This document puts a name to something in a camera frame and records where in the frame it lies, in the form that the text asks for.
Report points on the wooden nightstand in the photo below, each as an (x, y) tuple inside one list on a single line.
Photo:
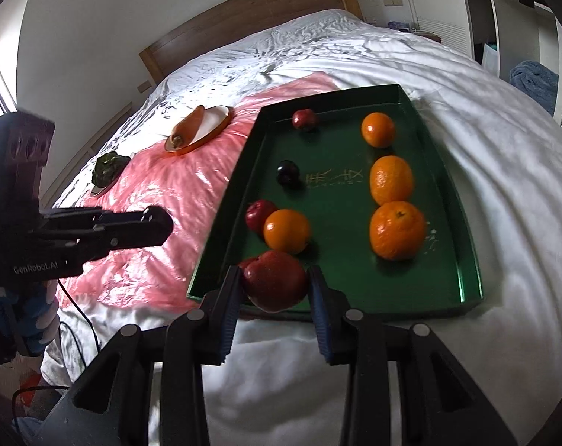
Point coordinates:
[(428, 36)]

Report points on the person's left hand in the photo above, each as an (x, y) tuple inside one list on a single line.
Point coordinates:
[(34, 320)]

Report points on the orange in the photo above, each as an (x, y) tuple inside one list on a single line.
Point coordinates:
[(378, 130), (286, 230), (391, 186), (397, 231)]

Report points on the blue blanket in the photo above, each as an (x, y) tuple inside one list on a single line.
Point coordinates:
[(534, 81)]

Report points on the teal storage box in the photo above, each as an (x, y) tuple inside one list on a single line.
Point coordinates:
[(491, 58)]

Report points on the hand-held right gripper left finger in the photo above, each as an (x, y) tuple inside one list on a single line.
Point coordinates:
[(227, 316)]

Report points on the orange-rimmed white plate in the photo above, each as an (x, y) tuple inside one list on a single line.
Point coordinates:
[(213, 121)]

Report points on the carrot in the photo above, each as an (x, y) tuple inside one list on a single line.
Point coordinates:
[(188, 128)]

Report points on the wooden headboard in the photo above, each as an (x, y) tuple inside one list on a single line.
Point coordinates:
[(243, 23)]

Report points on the grey plate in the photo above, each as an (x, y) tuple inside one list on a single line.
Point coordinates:
[(99, 191)]

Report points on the red apple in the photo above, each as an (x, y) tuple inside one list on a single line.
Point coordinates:
[(247, 262), (257, 211), (304, 119), (274, 281)]

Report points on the white bed with wooden headboard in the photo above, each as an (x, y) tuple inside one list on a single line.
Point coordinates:
[(494, 172)]

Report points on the dark plum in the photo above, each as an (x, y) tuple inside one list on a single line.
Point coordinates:
[(288, 173)]

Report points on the dark leafy greens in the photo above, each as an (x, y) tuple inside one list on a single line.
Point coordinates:
[(109, 167)]

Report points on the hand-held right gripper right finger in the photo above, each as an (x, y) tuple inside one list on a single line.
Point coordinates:
[(320, 316)]

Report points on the green tray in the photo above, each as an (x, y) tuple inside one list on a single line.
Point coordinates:
[(336, 223)]

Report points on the wall socket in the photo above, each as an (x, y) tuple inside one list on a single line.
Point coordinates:
[(144, 86), (392, 2)]

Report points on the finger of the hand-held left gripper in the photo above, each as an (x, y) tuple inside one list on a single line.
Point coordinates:
[(136, 237), (85, 216)]

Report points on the pink plastic sheet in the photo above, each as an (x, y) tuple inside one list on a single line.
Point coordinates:
[(178, 186)]

